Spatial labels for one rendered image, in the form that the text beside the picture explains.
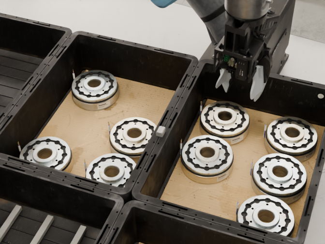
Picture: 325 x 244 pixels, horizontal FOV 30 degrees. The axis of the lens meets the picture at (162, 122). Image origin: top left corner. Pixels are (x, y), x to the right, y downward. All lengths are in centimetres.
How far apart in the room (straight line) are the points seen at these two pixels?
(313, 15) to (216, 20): 170
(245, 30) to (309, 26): 201
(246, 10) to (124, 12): 87
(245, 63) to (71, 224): 43
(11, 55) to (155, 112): 41
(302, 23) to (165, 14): 131
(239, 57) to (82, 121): 42
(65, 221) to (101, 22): 81
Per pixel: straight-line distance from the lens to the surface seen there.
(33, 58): 150
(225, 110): 128
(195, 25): 179
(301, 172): 119
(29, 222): 117
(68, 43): 136
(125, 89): 138
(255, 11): 102
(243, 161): 123
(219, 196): 117
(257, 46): 108
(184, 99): 121
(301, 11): 312
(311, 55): 171
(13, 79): 146
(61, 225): 115
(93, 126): 130
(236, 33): 103
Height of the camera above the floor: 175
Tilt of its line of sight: 45 degrees down
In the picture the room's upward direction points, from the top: 2 degrees counter-clockwise
